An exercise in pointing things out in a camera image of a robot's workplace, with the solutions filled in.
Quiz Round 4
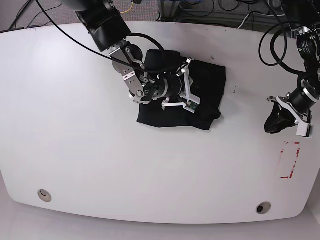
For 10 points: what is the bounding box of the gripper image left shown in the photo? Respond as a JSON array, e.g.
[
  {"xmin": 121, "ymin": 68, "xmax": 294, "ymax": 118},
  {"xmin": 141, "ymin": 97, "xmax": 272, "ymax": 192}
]
[{"xmin": 160, "ymin": 57, "xmax": 196, "ymax": 110}]

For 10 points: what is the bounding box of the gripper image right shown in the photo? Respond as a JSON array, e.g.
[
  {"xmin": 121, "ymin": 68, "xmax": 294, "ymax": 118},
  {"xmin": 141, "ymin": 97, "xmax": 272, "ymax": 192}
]
[{"xmin": 264, "ymin": 86, "xmax": 319, "ymax": 134}]

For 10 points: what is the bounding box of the black t-shirt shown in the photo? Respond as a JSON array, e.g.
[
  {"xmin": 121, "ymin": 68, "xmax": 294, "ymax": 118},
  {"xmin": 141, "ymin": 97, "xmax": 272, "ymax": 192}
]
[{"xmin": 137, "ymin": 49, "xmax": 227, "ymax": 131}]

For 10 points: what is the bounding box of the red tape rectangle marking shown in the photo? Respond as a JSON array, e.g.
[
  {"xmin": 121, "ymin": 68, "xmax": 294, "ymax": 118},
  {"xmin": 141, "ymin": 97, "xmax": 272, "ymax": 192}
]
[{"xmin": 277, "ymin": 141, "xmax": 301, "ymax": 179}]

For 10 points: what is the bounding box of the right table grommet hole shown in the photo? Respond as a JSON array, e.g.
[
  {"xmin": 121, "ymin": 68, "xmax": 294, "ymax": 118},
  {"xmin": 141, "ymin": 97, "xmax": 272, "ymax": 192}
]
[{"xmin": 256, "ymin": 202, "xmax": 272, "ymax": 215}]

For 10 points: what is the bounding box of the table grommet hole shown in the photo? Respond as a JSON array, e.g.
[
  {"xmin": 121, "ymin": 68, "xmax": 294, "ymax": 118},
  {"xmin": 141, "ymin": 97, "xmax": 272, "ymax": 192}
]
[
  {"xmin": 37, "ymin": 189, "xmax": 52, "ymax": 203},
  {"xmin": 256, "ymin": 202, "xmax": 272, "ymax": 215}
]

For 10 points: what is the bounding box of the left table grommet hole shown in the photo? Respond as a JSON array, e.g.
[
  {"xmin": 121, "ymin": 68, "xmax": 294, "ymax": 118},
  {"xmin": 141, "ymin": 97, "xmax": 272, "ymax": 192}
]
[{"xmin": 37, "ymin": 189, "xmax": 52, "ymax": 203}]

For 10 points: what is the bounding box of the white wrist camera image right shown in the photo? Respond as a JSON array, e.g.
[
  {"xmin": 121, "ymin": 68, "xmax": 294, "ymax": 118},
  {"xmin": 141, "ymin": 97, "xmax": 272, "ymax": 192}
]
[{"xmin": 296, "ymin": 122, "xmax": 313, "ymax": 139}]

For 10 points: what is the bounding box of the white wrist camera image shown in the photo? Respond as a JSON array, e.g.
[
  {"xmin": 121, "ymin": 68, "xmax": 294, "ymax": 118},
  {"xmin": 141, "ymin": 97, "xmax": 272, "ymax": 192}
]
[
  {"xmin": 184, "ymin": 95, "xmax": 201, "ymax": 114},
  {"xmin": 296, "ymin": 122, "xmax": 313, "ymax": 139}
]

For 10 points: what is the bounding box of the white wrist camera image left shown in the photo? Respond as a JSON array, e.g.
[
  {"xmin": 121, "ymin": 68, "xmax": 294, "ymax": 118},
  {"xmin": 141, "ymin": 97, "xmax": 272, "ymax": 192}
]
[{"xmin": 184, "ymin": 95, "xmax": 201, "ymax": 114}]

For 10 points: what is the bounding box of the aluminium frame stand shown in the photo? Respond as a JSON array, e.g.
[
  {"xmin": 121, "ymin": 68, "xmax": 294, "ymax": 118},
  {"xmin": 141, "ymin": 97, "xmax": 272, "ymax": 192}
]
[{"xmin": 157, "ymin": 0, "xmax": 181, "ymax": 22}]

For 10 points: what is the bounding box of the white cable on floor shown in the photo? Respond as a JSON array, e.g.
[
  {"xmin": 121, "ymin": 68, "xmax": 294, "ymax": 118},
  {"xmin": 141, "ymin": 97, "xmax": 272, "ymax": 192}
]
[{"xmin": 237, "ymin": 12, "xmax": 273, "ymax": 30}]

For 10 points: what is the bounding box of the yellow cable on floor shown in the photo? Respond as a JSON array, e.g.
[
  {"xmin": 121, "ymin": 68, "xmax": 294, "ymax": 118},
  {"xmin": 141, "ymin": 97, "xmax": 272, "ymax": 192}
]
[{"xmin": 119, "ymin": 1, "xmax": 135, "ymax": 15}]

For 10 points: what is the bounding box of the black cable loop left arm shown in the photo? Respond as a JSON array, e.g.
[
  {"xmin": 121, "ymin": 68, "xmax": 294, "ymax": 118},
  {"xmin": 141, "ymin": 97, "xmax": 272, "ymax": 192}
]
[{"xmin": 258, "ymin": 21, "xmax": 306, "ymax": 76}]

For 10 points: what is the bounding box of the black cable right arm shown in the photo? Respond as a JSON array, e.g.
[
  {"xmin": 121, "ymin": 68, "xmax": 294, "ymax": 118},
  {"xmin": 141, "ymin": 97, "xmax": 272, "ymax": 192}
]
[{"xmin": 34, "ymin": 0, "xmax": 166, "ymax": 75}]

